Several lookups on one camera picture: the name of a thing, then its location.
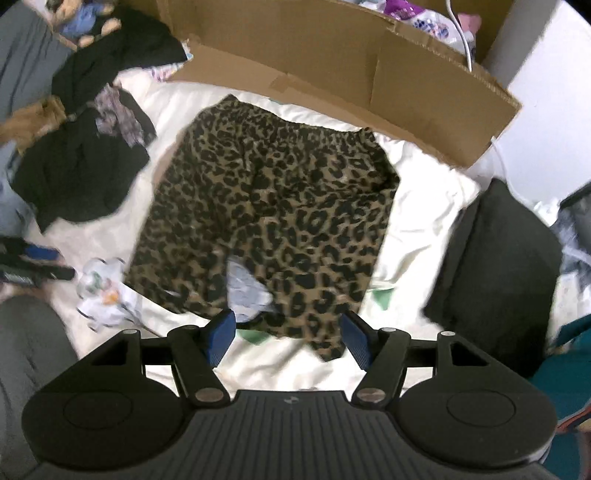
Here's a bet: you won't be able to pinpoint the purple white packet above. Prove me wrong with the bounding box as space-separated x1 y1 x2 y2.
369 0 467 44

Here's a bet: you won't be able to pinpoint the white bear printed blanket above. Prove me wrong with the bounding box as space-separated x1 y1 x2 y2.
44 69 483 402

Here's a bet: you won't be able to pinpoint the leopard print pants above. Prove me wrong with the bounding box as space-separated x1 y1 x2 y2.
124 95 402 363

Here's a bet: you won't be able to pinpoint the person's grey trouser leg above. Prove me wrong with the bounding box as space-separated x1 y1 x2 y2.
0 294 79 480

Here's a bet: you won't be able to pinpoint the folded dark garment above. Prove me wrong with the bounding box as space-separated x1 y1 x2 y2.
424 178 564 379

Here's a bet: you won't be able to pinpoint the teddy bear in blue uniform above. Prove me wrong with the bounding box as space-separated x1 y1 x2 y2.
46 0 122 48

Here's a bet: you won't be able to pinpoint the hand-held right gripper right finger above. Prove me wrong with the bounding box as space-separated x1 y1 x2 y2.
339 310 502 409

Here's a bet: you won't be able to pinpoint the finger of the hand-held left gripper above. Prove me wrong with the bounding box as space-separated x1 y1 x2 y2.
0 237 65 265
0 263 77 284

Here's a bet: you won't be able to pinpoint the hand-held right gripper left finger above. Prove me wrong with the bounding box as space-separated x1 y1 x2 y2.
76 308 237 409

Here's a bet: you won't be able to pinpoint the brown cardboard sheet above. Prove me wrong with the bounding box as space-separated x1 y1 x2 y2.
154 0 522 169

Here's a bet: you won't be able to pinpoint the mustard brown garment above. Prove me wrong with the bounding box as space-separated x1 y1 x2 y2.
0 97 70 151

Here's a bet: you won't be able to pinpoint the black garment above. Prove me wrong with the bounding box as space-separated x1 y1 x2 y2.
11 90 158 234
51 21 188 112

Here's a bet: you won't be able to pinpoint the white cable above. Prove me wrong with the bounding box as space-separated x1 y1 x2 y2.
443 0 476 72

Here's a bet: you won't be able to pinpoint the white floral cloth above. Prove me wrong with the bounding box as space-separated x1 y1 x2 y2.
147 39 192 83

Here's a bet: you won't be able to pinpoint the grey pillow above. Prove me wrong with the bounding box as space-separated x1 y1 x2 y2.
0 9 75 123

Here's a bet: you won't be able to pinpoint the grey patterned garment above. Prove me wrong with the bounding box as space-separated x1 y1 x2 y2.
92 84 145 149

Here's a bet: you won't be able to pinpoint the blue denim garment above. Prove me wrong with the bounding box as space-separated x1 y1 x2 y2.
0 141 35 236

